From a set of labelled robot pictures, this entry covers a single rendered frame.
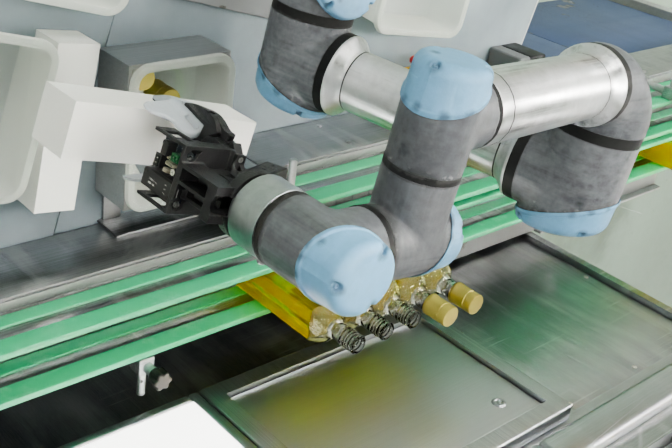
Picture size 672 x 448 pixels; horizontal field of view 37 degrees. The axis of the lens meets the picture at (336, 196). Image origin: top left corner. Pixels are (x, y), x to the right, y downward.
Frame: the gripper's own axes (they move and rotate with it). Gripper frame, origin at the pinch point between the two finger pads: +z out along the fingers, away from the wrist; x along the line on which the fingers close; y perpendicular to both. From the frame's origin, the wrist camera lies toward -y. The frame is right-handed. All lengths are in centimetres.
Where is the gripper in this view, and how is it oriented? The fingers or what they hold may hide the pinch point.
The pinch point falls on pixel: (156, 133)
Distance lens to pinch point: 111.9
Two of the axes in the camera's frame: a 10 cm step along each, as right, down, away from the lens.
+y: -6.8, -0.4, -7.3
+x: -3.2, 9.1, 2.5
